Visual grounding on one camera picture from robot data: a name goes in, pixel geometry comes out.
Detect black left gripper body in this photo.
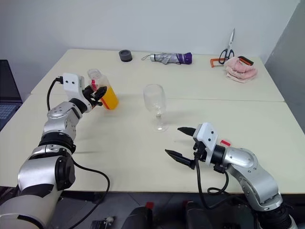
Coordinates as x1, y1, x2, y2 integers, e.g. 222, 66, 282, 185
82, 85, 98, 106

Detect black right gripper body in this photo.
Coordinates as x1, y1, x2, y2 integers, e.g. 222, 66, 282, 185
190, 137, 208, 170

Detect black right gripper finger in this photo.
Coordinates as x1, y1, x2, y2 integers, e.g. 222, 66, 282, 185
177, 126, 197, 138
164, 149, 196, 170

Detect clear bottle with orange drink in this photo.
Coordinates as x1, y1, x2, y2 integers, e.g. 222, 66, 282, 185
87, 68, 119, 110

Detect clear wine glass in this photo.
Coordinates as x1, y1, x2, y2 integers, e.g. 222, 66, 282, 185
142, 83, 169, 132

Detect dark grey round container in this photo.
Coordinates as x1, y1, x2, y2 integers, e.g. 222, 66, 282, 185
118, 49, 133, 62

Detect dark rounded shape, red tab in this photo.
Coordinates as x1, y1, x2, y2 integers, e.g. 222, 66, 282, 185
120, 202, 157, 229

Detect folded silver purple umbrella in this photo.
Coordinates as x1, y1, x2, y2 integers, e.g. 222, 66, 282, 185
141, 52, 193, 65

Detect pink towel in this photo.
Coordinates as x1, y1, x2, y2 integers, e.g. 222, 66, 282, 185
224, 56, 259, 83

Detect dark laptop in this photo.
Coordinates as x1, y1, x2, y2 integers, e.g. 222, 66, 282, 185
0, 59, 23, 131

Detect orange black mini hacksaw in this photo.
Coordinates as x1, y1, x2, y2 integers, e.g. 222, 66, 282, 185
210, 56, 254, 69

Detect small black device, white knob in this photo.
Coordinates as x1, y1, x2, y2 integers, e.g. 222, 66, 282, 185
91, 216, 115, 229

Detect grey partition panel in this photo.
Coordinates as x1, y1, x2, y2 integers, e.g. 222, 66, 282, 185
264, 0, 305, 144

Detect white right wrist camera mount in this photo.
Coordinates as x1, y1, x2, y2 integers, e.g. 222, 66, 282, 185
192, 123, 219, 165

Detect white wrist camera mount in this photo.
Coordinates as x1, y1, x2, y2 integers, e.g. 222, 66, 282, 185
192, 123, 219, 165
62, 73, 93, 113

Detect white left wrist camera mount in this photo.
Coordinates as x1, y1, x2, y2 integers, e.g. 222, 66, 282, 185
62, 73, 93, 113

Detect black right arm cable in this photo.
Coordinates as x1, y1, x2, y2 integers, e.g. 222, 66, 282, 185
194, 152, 253, 210

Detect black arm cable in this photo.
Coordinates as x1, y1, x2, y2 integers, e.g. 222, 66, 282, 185
194, 152, 253, 210
47, 75, 112, 229

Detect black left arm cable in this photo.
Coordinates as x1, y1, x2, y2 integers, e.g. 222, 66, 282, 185
47, 75, 112, 229

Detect black handled scissors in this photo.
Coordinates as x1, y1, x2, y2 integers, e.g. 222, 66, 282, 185
218, 28, 236, 64

